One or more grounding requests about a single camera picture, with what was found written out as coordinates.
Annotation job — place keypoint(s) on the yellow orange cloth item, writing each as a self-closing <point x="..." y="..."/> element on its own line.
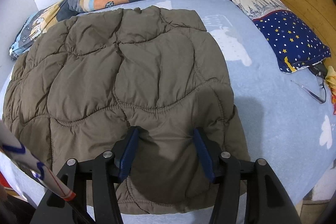
<point x="331" y="83"/>

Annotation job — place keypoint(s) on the clear frame eyeglasses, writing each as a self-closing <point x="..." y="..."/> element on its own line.
<point x="318" y="91"/>

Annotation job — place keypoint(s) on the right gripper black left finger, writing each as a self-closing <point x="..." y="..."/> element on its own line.
<point x="93" y="182"/>

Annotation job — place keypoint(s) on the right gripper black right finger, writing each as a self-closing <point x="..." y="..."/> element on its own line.
<point x="267" y="200"/>

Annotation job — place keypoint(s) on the olive quilted hooded jacket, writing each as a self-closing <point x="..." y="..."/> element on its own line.
<point x="90" y="78"/>

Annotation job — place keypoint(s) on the navy star patterned pillow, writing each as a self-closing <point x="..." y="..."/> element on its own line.
<point x="294" y="43"/>

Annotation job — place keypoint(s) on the light blue cloud bedsheet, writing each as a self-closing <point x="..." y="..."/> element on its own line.
<point x="282" y="124"/>

